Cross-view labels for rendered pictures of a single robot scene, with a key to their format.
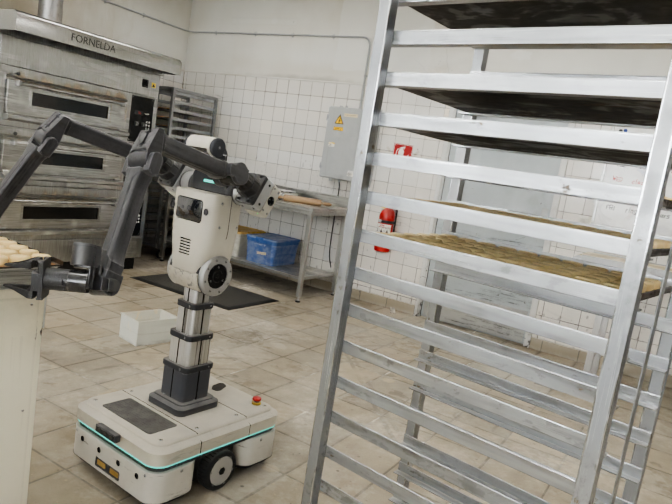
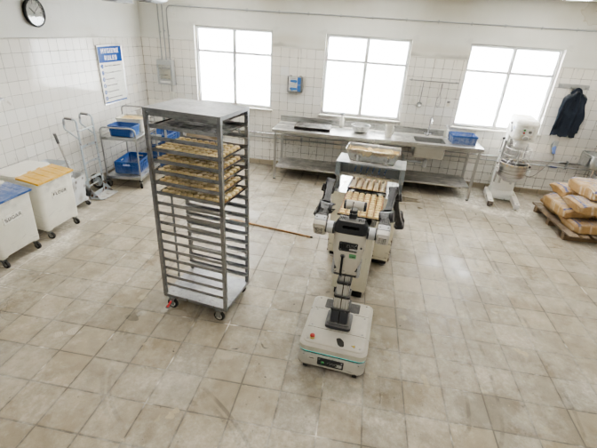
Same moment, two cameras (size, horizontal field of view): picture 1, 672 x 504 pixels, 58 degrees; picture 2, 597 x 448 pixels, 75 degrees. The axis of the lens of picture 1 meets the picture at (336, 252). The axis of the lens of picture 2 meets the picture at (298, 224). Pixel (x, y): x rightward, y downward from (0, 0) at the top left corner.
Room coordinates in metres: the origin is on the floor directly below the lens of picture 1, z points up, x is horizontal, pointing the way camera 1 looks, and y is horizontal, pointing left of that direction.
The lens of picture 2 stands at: (4.49, -0.80, 2.39)
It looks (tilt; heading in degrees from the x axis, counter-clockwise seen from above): 27 degrees down; 157
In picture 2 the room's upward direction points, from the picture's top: 4 degrees clockwise
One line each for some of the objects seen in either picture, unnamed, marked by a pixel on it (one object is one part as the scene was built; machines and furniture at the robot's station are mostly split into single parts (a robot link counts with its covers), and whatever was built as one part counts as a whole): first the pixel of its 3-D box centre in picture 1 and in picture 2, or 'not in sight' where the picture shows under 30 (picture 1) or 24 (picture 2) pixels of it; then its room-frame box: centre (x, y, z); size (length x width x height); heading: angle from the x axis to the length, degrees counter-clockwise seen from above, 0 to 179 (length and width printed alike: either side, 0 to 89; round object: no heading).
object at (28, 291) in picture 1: (23, 281); not in sight; (1.49, 0.77, 0.88); 0.09 x 0.07 x 0.07; 100
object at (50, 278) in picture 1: (53, 279); not in sight; (1.51, 0.70, 0.90); 0.07 x 0.07 x 0.10; 10
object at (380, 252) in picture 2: not in sight; (367, 208); (0.68, 1.71, 0.42); 1.28 x 0.72 x 0.84; 144
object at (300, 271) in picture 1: (250, 231); not in sight; (6.19, 0.90, 0.49); 1.90 x 0.72 x 0.98; 60
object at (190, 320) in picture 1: (189, 349); (341, 299); (2.33, 0.51, 0.49); 0.11 x 0.11 x 0.40; 54
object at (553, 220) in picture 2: not in sight; (576, 223); (1.21, 5.01, 0.06); 1.20 x 0.80 x 0.11; 152
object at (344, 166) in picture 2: not in sight; (370, 176); (1.06, 1.42, 1.01); 0.72 x 0.33 x 0.34; 54
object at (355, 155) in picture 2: not in sight; (372, 154); (1.06, 1.42, 1.25); 0.56 x 0.29 x 0.14; 54
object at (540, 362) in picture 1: (525, 359); (191, 228); (1.55, -0.53, 0.87); 0.64 x 0.03 x 0.03; 51
